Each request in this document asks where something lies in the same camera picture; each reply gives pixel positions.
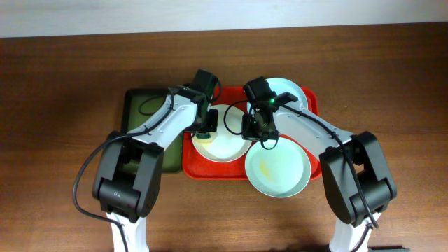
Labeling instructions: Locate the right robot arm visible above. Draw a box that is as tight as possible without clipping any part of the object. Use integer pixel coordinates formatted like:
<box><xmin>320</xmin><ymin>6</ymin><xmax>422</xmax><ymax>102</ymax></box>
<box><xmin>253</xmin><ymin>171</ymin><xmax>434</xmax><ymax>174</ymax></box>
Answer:
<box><xmin>243</xmin><ymin>91</ymin><xmax>397</xmax><ymax>251</ymax></box>

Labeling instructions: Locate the light green plate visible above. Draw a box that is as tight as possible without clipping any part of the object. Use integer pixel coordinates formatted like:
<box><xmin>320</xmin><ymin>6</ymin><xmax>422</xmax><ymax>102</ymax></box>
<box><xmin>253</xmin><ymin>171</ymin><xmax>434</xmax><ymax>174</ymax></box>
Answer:
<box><xmin>245</xmin><ymin>137</ymin><xmax>312</xmax><ymax>198</ymax></box>

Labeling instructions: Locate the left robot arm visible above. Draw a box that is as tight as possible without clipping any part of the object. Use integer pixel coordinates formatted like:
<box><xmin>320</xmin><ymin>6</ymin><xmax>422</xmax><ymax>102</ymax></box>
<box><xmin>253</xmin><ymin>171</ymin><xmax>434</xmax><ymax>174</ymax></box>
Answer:
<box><xmin>92</xmin><ymin>84</ymin><xmax>218</xmax><ymax>251</ymax></box>

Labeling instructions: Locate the green yellow sponge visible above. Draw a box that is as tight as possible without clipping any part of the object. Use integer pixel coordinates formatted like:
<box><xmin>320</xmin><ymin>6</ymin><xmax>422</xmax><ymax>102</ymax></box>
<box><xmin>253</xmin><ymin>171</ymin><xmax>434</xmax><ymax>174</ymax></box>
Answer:
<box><xmin>194</xmin><ymin>132</ymin><xmax>216</xmax><ymax>144</ymax></box>

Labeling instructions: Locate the red tray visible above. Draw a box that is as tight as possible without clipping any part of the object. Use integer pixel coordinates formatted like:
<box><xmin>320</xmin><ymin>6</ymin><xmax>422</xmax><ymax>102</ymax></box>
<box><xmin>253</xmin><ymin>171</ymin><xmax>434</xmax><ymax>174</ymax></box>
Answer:
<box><xmin>182</xmin><ymin>86</ymin><xmax>321</xmax><ymax>181</ymax></box>

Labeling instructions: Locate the dark green tray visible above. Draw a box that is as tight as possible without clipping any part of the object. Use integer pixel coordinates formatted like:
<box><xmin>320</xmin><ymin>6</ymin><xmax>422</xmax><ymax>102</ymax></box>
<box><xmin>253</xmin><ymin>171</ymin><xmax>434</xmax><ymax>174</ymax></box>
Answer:
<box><xmin>120</xmin><ymin>89</ymin><xmax>183</xmax><ymax>173</ymax></box>

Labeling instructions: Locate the light blue plate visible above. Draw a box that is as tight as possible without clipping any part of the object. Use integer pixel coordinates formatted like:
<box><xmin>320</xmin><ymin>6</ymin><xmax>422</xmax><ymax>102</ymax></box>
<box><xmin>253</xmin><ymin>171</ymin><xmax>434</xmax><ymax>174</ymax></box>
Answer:
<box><xmin>248</xmin><ymin>76</ymin><xmax>309</xmax><ymax>111</ymax></box>

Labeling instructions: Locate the white plate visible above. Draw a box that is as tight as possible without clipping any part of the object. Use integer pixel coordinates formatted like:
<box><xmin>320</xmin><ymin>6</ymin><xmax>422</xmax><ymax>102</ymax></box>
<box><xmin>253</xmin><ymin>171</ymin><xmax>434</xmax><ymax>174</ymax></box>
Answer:
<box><xmin>192</xmin><ymin>104</ymin><xmax>252</xmax><ymax>162</ymax></box>

